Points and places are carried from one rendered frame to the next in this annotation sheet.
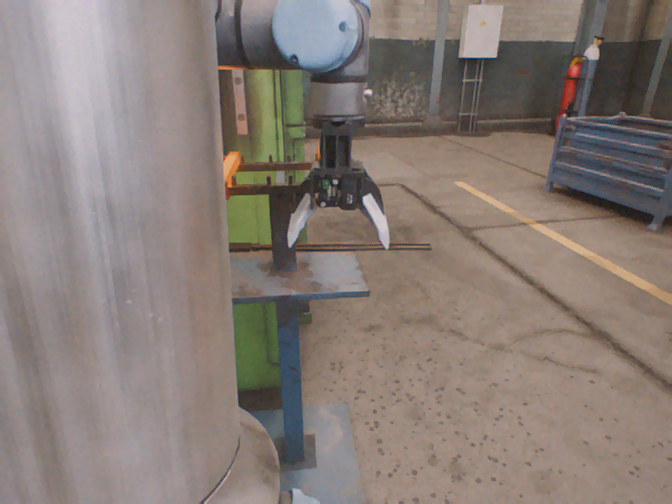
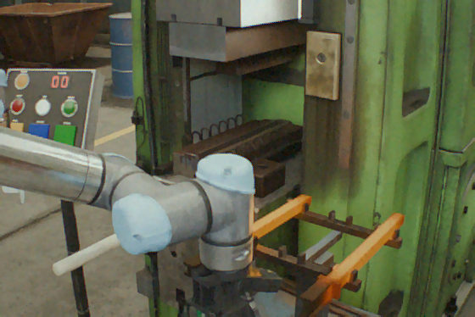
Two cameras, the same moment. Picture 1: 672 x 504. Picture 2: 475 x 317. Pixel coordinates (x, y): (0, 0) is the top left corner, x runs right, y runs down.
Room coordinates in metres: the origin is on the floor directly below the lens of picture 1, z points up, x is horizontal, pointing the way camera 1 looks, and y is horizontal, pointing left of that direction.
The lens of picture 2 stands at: (0.08, -0.52, 1.56)
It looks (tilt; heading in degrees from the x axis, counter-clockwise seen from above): 20 degrees down; 44
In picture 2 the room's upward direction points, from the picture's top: straight up
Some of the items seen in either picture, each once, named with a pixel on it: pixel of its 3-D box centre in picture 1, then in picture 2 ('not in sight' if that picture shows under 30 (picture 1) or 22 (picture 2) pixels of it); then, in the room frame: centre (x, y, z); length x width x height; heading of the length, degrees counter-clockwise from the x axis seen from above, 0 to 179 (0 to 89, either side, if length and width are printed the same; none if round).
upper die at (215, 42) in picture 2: not in sight; (242, 32); (1.33, 0.67, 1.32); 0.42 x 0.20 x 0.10; 8
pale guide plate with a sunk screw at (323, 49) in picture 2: not in sight; (322, 64); (1.30, 0.34, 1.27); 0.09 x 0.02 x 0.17; 98
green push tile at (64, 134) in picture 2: not in sight; (64, 137); (0.92, 1.03, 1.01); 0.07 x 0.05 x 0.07; 122
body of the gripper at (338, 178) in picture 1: (337, 162); (223, 297); (0.59, 0.00, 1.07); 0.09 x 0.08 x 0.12; 177
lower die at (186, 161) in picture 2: not in sight; (242, 147); (1.33, 0.67, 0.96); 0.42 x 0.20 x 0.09; 8
